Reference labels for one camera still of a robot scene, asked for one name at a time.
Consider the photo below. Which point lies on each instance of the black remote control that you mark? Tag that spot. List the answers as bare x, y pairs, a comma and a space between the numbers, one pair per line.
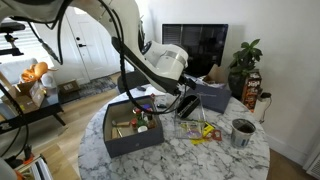
161, 106

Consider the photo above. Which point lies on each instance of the small closed cardboard box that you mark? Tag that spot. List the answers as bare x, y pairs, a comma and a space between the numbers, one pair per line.
68, 86

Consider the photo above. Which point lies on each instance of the white floor vent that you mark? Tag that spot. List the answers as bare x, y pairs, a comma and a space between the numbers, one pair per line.
314, 166

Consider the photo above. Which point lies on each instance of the green glass bottle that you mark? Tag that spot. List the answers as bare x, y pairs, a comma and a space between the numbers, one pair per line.
142, 120

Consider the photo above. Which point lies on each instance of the clear plastic container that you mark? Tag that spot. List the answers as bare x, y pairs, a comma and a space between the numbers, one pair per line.
190, 128

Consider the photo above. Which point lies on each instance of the white sofa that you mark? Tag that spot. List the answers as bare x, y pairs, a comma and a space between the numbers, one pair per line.
13, 70

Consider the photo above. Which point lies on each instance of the green and white book stack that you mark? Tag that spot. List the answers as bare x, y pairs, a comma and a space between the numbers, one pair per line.
35, 170

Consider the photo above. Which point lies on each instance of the white panel door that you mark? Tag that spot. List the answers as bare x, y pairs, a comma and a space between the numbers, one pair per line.
90, 50

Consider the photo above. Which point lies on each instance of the white window blinds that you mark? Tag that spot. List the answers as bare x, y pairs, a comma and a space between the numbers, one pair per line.
30, 36

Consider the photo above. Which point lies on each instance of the red sachet packet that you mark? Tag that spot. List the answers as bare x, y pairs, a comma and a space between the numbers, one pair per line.
216, 134

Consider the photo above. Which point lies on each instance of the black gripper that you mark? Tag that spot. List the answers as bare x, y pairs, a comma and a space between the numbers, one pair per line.
181, 85

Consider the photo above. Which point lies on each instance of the dark blue box lid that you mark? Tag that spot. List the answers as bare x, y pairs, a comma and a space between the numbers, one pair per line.
213, 96

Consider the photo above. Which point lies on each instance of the brown paper bag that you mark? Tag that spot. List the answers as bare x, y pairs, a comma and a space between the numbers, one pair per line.
216, 75

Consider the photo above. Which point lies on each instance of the small red capped jar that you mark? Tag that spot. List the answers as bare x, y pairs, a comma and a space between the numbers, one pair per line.
133, 123

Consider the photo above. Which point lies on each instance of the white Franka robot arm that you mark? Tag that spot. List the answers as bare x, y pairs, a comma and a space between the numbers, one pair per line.
160, 63

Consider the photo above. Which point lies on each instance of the grey paper cup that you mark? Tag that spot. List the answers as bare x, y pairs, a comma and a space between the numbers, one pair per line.
242, 135

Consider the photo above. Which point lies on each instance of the black spectacle case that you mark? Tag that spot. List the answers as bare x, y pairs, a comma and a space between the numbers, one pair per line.
188, 106

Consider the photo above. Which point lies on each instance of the wooden spoon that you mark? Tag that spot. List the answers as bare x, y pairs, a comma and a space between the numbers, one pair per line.
121, 123

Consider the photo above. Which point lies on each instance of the black flat screen television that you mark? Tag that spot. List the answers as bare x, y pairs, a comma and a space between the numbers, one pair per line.
206, 46

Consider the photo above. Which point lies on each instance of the yellow sachet packet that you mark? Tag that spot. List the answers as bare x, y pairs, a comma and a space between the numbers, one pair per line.
208, 128

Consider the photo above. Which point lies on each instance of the small black gadget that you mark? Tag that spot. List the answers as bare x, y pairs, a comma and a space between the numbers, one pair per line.
141, 88

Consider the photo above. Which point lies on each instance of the Jenga game box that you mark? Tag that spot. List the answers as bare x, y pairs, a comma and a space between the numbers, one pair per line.
251, 90

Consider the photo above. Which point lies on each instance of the clear drinking glass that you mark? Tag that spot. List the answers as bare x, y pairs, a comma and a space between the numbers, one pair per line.
170, 101

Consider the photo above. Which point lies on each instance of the white round cap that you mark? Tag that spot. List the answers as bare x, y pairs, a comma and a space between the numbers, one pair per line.
142, 128

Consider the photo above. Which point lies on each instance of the open cardboard box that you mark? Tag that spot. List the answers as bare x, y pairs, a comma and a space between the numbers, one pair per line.
23, 98

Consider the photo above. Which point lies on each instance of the black camera tripod mount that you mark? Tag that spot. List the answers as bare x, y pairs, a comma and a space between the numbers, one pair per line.
10, 28

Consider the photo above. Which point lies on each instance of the black and orange clamp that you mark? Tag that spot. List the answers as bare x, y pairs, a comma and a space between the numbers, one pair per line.
26, 151

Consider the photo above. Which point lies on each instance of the grey patterned rug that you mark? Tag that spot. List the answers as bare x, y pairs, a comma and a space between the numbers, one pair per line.
96, 86

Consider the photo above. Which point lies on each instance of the dark blue open box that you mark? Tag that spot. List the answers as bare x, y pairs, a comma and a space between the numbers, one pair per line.
133, 143

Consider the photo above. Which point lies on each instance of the red capped sauce bottle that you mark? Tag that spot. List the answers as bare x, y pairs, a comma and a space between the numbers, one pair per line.
136, 110

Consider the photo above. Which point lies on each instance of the orange plush toy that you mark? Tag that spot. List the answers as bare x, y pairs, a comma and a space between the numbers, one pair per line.
35, 70

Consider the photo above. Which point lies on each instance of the green potted plant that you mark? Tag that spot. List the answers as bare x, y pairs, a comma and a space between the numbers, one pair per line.
245, 58

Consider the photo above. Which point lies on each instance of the blue capped item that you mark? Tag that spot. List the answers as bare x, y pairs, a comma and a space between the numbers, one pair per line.
146, 106

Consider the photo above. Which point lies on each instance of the black coffee table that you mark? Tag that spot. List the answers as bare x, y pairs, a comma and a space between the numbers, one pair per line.
46, 105

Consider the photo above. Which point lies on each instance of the black chair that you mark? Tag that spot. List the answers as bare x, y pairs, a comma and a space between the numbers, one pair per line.
135, 81

